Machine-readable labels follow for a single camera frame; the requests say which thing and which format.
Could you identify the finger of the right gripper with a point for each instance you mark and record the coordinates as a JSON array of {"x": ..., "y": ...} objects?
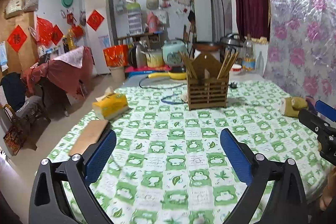
[
  {"x": 315, "y": 123},
  {"x": 326, "y": 110}
]

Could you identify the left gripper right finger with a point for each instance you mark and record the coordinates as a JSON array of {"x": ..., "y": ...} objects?
[{"x": 287, "y": 201}]

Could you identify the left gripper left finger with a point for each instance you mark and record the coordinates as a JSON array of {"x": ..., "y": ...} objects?
[{"x": 48, "y": 201}]

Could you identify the wooden chopstick bundle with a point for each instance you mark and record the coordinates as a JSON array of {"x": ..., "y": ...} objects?
[
  {"x": 226, "y": 64},
  {"x": 187, "y": 64},
  {"x": 227, "y": 57}
]

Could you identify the right hand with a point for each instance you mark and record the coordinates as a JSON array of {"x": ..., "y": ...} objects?
[{"x": 329, "y": 191}]

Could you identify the olive green plush toy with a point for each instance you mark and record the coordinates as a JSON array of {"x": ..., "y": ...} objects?
[{"x": 290, "y": 106}]

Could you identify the clear plastic bottle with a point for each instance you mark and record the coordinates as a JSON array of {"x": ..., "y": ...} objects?
[{"x": 249, "y": 61}]

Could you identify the red white bowl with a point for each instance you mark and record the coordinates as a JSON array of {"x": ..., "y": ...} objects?
[{"x": 236, "y": 69}]

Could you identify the black silver pressure cooker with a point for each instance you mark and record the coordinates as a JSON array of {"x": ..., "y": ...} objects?
[{"x": 233, "y": 40}]

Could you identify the brown wooden chopstick holder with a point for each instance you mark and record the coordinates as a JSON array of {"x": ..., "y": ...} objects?
[{"x": 207, "y": 91}]

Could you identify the yellow tissue pack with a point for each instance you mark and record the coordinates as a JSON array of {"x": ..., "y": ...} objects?
[{"x": 110, "y": 105}]

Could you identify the green white checkered tablecloth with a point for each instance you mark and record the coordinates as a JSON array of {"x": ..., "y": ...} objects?
[{"x": 169, "y": 167}]

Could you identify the white cooker with brown pan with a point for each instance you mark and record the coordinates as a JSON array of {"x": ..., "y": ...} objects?
[{"x": 211, "y": 47}]

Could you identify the red cloth covered table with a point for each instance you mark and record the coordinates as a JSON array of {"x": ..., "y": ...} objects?
[{"x": 67, "y": 71}]

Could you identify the white waste bin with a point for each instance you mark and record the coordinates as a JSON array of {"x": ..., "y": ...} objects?
[{"x": 118, "y": 75}]

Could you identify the yellow electric pan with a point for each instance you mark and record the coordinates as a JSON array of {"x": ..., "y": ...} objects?
[{"x": 176, "y": 73}]

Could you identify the red gift bag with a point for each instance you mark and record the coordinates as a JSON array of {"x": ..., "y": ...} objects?
[{"x": 116, "y": 56}]

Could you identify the yellow cooking oil bottle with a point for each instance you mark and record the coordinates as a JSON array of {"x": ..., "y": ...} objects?
[{"x": 71, "y": 41}]

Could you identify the mint green rice cooker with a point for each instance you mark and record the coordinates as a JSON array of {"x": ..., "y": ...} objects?
[{"x": 171, "y": 50}]

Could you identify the steel electric kettle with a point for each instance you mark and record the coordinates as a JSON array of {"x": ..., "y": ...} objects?
[{"x": 136, "y": 57}]

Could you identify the yellow enamel pot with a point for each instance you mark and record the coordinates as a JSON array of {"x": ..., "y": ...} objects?
[{"x": 154, "y": 58}]

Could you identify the white refrigerator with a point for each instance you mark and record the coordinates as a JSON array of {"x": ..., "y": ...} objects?
[{"x": 101, "y": 31}]

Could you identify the pink thermos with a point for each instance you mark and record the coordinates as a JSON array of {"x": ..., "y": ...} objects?
[{"x": 153, "y": 22}]

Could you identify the white plastic drawer tower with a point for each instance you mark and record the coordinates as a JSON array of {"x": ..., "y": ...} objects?
[{"x": 134, "y": 18}]

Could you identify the round green wall plate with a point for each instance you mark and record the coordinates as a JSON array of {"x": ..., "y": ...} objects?
[{"x": 67, "y": 3}]

